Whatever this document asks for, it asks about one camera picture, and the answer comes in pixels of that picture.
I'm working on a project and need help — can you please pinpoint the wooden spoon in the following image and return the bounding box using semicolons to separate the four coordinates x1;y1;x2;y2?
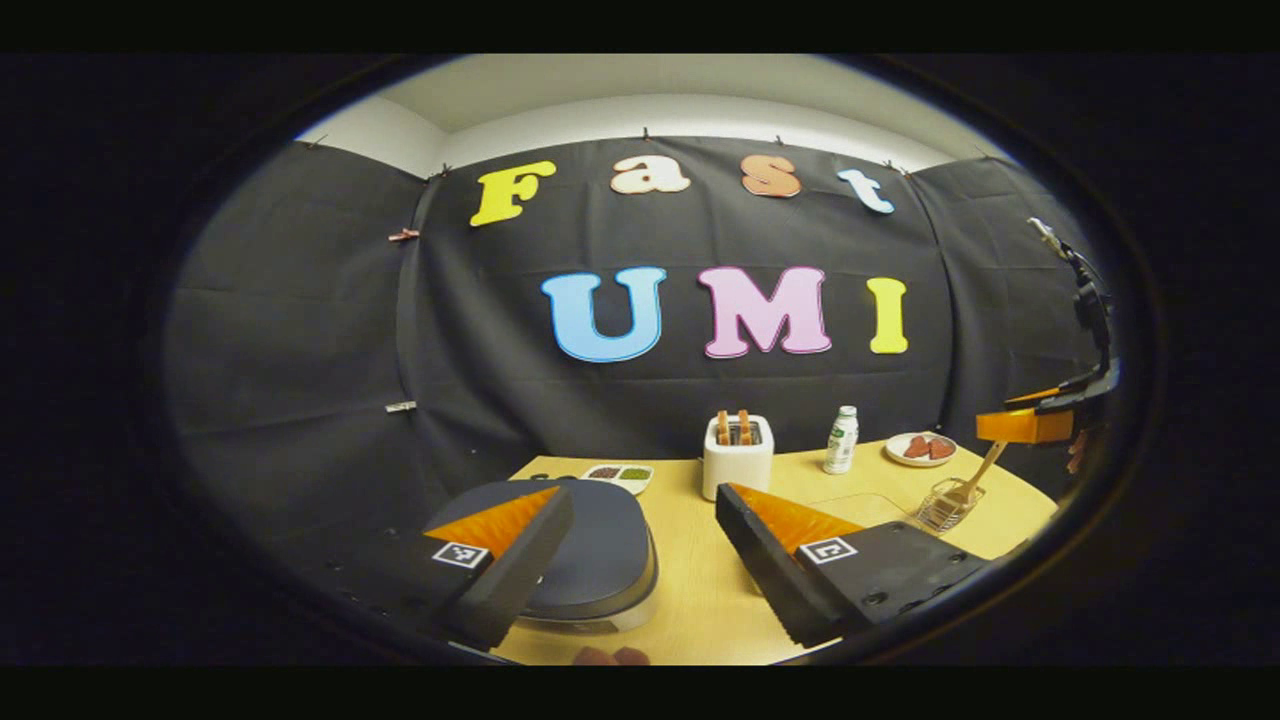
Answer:
940;440;1009;511

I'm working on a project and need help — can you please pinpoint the divided white seasoning dish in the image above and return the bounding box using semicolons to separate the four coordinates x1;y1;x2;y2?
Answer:
582;463;655;496

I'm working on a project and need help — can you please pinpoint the black backdrop cloth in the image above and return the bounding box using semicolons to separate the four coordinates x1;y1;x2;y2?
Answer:
165;135;1111;601

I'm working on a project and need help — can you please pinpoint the white round plate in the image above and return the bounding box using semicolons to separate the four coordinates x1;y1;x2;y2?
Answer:
884;432;959;468

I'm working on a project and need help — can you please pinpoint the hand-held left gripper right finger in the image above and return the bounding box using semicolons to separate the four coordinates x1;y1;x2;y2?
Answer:
715;483;996;649

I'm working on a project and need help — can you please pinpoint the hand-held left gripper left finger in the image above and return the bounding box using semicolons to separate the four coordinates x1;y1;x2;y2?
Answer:
315;485;577;651

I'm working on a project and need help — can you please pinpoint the white toaster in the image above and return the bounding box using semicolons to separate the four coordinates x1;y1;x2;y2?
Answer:
702;413;776;502

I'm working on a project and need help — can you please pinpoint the metal wire chopstick holder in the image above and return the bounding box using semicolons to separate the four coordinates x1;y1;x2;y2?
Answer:
915;477;986;534

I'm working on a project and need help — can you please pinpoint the dark grey rice cooker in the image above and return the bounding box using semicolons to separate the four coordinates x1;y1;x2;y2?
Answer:
425;478;661;633

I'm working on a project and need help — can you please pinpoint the white drink bottle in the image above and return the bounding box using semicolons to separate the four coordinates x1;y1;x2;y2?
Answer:
822;405;860;476

